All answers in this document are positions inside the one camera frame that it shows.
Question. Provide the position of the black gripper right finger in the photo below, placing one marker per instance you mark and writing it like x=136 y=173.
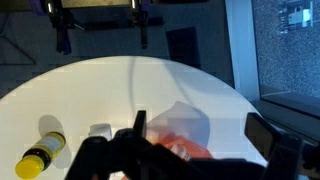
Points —
x=266 y=140

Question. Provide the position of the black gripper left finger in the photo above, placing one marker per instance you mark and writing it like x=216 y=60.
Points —
x=140 y=123

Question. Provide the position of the orange plastic bag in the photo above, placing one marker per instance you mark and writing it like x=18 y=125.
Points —
x=166 y=140

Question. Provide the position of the amber bottle with yellow cap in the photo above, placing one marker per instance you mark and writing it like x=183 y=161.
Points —
x=41 y=151

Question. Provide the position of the small white box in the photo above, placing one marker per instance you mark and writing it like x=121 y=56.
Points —
x=100 y=130

